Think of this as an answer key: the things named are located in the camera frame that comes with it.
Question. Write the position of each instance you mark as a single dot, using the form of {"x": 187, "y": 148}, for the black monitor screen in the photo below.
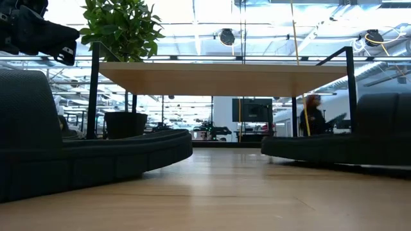
{"x": 252, "y": 110}

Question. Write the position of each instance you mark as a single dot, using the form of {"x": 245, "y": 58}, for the black rubber slide sandal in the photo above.
{"x": 321, "y": 149}
{"x": 29, "y": 128}

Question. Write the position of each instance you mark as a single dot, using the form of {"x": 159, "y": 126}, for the black background robot arm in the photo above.
{"x": 218, "y": 131}

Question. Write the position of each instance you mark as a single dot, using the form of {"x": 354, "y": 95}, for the green potted plant black pot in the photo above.
{"x": 122, "y": 29}

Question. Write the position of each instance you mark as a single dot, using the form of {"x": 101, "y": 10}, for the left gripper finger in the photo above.
{"x": 45, "y": 32}
{"x": 65, "y": 56}

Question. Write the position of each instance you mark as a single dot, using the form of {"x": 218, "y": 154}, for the black metal table frame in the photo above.
{"x": 224, "y": 144}

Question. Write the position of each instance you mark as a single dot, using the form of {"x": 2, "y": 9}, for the wooden shelf black metal frame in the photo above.
{"x": 221, "y": 78}

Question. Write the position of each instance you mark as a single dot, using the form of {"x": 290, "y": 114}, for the person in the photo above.
{"x": 313, "y": 122}

